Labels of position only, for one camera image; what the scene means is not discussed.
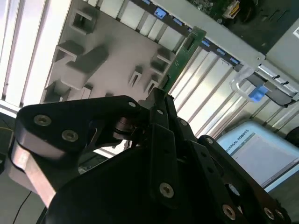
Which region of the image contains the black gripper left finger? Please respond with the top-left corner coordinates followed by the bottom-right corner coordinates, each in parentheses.
top-left (15, 88), bottom-right (180, 210)

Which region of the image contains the green RAM stick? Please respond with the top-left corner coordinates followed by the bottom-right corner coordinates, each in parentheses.
top-left (160, 26), bottom-right (207, 94)

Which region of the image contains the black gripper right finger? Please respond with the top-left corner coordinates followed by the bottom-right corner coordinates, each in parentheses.
top-left (164, 94), bottom-right (292, 224)

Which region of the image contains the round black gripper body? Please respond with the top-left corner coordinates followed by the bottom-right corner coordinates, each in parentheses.
top-left (44, 145), bottom-right (224, 224)

